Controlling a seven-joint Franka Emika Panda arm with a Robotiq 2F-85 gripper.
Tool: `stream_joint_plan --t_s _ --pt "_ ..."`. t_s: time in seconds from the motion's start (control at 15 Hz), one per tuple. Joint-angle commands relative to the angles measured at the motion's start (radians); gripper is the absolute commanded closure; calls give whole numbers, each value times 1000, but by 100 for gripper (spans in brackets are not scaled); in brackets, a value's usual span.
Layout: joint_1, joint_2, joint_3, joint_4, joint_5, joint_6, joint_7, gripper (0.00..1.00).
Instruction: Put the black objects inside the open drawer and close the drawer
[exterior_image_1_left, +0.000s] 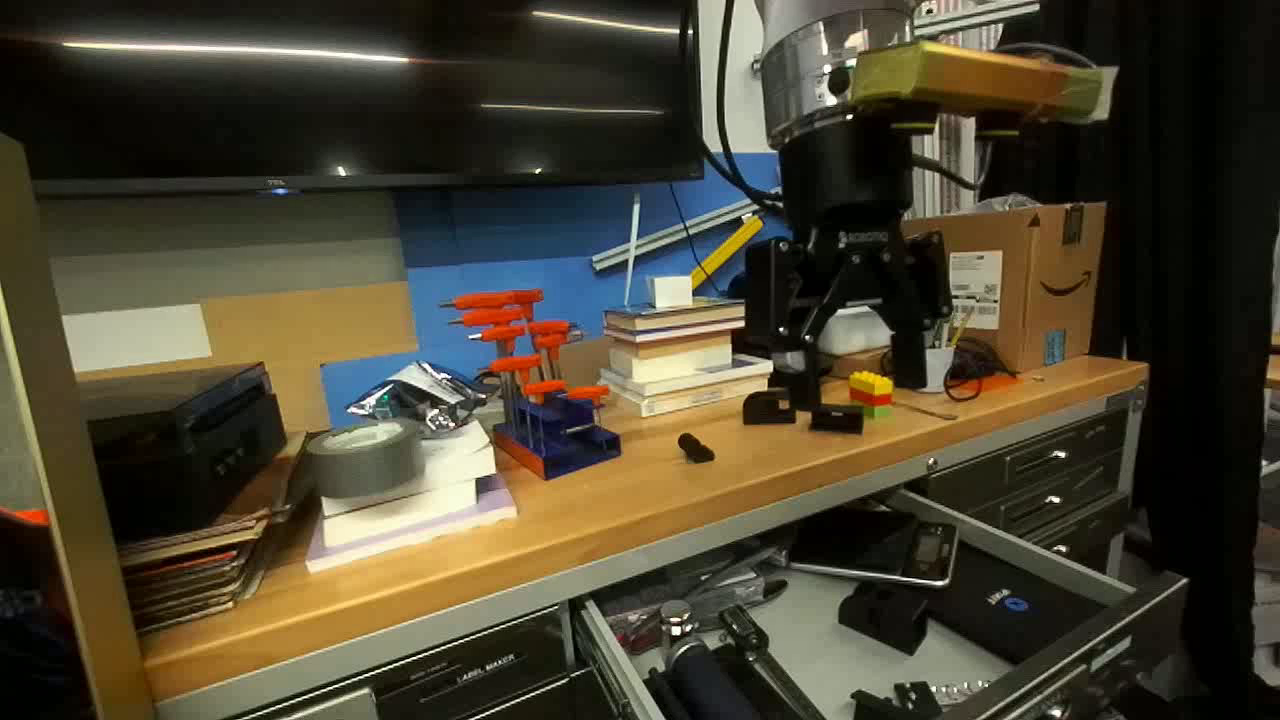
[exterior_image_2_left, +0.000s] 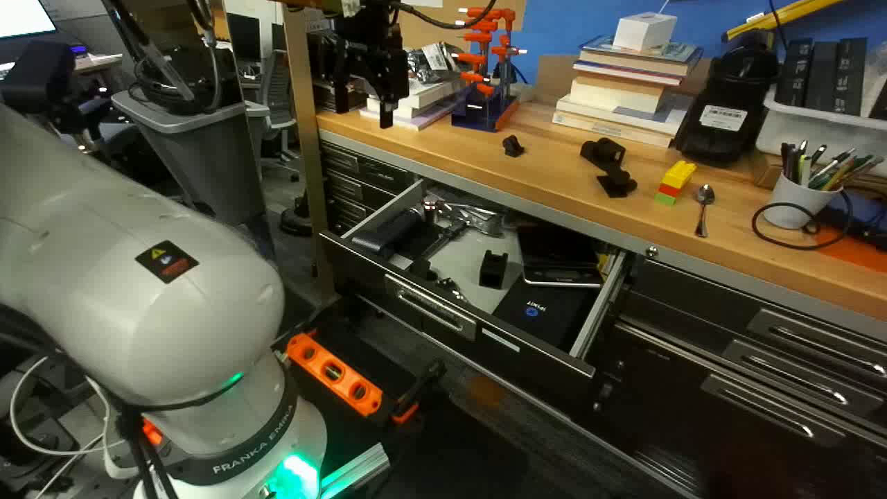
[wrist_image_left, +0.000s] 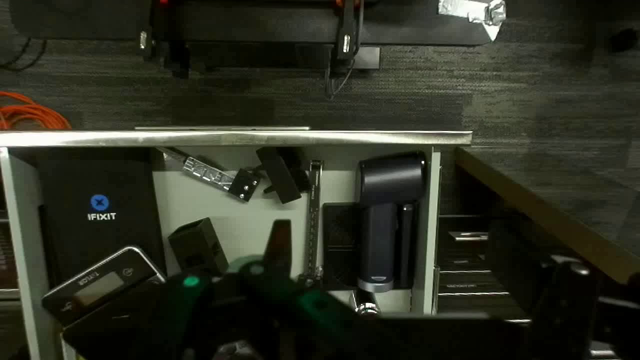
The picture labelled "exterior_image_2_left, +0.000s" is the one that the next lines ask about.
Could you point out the metal spoon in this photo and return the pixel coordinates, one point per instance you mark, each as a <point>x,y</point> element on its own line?
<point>705,195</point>

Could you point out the black office chair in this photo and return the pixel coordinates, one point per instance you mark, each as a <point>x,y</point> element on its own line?
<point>281,112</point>

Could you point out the black tablet with silver rim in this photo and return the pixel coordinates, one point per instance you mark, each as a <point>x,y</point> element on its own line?
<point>557,254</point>

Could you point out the black metal drawer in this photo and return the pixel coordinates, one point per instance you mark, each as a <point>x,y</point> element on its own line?
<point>368,278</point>

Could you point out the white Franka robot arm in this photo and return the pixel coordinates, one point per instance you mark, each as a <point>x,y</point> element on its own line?
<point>138,307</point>

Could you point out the black rectangular box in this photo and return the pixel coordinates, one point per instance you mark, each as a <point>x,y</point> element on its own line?
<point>852,77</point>
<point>794,73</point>
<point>821,77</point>

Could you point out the dark background monitor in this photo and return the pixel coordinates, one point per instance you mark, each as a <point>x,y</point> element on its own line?
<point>245,38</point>

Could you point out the orange knob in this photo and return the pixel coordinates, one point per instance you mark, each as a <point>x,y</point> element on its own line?
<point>149,433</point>

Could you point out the grey waste bin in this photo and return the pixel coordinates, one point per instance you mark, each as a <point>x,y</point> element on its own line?
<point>202,157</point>

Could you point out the lit white monitor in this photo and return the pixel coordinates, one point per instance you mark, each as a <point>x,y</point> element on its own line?
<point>25,17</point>

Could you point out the yellow toy block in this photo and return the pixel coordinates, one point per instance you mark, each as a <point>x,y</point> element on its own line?
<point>680,174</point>

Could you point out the purple board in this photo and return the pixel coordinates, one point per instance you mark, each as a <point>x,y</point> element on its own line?
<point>425,124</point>

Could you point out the wooden post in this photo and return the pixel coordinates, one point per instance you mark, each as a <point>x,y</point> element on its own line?
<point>306,141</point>

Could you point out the white pen cup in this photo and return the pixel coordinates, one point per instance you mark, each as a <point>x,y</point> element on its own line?
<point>794,200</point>

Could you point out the clear plastic bag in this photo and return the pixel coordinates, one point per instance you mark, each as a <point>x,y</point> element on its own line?
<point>471,217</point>

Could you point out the brown hardboard panel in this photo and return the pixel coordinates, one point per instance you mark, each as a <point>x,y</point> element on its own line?
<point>432,24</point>

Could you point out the cup of pens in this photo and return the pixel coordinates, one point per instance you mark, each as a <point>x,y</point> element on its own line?
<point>845,171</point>

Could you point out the black box with blue logo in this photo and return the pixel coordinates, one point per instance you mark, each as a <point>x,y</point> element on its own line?
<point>554,320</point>

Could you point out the thick cream book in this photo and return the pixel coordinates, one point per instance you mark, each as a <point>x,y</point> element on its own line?
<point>627,95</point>

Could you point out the black and orange clamp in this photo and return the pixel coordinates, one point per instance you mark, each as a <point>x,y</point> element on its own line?
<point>420,383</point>

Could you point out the black slanted plastic housing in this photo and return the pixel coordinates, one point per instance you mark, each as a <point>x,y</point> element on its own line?
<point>601,155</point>

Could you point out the crumpled foil bag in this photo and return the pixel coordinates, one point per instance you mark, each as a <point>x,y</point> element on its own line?
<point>432,62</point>

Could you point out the blue back panel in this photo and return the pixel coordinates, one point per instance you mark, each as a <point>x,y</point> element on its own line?
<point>709,24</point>

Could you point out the yellow spirit level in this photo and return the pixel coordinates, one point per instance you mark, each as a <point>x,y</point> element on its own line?
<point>785,16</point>

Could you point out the white foam block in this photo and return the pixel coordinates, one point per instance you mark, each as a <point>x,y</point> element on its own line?
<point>429,99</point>

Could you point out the black marker pen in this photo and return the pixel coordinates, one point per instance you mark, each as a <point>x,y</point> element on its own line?
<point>787,163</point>

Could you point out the green toy block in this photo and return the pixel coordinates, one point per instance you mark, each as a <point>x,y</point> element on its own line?
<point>668,198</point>

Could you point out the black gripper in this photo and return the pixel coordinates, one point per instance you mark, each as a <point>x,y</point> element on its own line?
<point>377,38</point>

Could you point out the light grey drawer liner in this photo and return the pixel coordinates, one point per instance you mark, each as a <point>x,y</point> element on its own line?
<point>458,268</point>

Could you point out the white plastic tray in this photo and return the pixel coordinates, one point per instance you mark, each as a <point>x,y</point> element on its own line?
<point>821,141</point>

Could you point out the red toy block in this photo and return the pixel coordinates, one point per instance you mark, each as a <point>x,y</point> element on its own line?
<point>670,189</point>

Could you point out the black device with display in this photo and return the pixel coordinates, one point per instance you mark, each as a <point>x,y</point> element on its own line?
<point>720,92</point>

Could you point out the thin dark book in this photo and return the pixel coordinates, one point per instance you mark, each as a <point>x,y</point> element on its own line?
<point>639,55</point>

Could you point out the orange flat sheet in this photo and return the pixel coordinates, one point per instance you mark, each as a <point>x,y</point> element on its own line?
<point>859,254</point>

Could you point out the black drawer cabinet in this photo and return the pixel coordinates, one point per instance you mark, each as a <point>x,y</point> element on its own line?
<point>785,370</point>
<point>361,184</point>

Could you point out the silver pen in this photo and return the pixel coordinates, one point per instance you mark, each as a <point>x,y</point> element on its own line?
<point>817,157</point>

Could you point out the orange spirit level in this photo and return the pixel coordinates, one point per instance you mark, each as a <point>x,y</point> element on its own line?
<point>332,372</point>

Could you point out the black plastic plate with hole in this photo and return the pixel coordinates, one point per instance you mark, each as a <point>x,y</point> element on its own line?
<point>615,184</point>

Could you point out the small cardboard box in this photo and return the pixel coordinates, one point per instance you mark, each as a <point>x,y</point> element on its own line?
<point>554,78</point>

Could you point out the stack of books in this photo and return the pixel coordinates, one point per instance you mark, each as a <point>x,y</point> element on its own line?
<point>609,127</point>

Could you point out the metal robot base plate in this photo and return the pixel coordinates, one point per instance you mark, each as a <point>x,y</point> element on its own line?
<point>356,472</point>

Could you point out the small white box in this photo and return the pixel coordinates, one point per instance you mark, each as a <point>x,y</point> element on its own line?
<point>644,33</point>

